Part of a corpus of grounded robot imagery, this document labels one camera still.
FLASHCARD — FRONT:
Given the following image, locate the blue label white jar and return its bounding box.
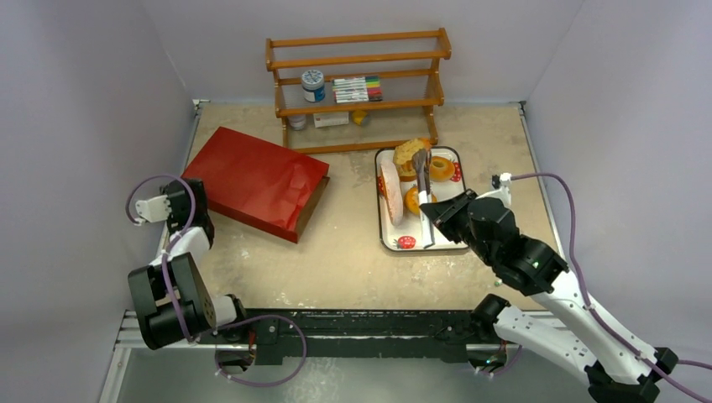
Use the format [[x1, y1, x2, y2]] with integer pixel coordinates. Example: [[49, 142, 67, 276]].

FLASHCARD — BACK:
[[301, 69, 325, 103]]

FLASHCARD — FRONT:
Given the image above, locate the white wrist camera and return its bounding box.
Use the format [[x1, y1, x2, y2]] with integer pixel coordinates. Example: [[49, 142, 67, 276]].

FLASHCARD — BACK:
[[133, 195, 171, 226], [482, 172, 512, 207]]

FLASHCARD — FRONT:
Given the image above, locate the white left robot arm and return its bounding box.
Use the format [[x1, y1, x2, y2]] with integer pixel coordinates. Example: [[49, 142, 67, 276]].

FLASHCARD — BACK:
[[125, 176, 250, 350]]

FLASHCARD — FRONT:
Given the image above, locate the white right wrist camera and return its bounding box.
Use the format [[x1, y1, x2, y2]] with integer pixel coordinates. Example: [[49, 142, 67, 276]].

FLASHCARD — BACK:
[[482, 172, 512, 207]]

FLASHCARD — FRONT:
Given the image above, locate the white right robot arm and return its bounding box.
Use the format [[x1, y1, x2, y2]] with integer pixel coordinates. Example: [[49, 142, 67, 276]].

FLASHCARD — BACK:
[[420, 190, 678, 402]]

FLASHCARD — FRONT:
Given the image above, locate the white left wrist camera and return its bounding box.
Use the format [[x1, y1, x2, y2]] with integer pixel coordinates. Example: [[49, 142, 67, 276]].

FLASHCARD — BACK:
[[133, 195, 171, 226]]

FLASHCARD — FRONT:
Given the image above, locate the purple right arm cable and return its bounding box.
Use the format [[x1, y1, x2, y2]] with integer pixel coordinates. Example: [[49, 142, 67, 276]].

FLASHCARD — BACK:
[[509, 172, 712, 403]]

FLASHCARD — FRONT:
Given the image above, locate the small white bottle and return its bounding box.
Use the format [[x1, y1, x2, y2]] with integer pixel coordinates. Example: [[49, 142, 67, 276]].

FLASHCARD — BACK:
[[287, 114, 307, 130]]

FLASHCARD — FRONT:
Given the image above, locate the glazed orange fake pretzel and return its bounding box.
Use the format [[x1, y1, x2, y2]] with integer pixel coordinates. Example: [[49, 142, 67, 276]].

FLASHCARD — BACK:
[[403, 186, 421, 216]]

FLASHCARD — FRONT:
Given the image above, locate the orange wooden shelf rack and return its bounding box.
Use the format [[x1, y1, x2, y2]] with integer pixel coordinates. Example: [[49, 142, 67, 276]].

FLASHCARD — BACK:
[[264, 27, 452, 149]]

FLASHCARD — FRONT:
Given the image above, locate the small white box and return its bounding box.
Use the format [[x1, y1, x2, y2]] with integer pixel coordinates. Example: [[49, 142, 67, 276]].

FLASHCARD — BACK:
[[312, 112, 350, 128]]

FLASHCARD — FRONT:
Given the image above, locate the brown seeded bread slice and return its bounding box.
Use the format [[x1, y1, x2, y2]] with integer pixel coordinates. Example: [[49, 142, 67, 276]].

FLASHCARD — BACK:
[[394, 138, 432, 165]]

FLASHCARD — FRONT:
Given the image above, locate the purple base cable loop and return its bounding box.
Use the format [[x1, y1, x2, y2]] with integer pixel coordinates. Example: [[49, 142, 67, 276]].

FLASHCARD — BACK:
[[213, 314, 308, 390]]

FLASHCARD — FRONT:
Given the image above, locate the strawberry print white tray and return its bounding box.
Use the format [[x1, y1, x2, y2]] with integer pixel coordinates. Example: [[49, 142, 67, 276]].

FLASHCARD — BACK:
[[374, 146, 467, 254]]

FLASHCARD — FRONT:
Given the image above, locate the yellow fake bread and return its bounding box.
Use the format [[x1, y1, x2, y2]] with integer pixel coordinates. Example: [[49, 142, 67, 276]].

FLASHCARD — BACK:
[[393, 155, 416, 181]]

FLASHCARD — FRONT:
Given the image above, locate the red paper bag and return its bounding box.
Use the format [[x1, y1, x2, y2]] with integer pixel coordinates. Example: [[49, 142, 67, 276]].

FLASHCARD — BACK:
[[183, 127, 329, 243]]

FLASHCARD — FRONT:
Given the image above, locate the orange fake donut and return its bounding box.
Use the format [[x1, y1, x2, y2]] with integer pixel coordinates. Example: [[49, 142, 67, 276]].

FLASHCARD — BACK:
[[429, 156, 456, 182]]

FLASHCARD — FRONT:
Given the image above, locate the pack of coloured markers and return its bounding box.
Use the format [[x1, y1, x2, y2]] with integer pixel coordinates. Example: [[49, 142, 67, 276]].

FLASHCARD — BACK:
[[332, 76, 383, 103]]

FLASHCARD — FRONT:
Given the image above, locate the small yellow cube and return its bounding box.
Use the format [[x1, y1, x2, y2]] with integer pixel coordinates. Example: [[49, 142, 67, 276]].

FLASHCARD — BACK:
[[351, 110, 369, 126]]

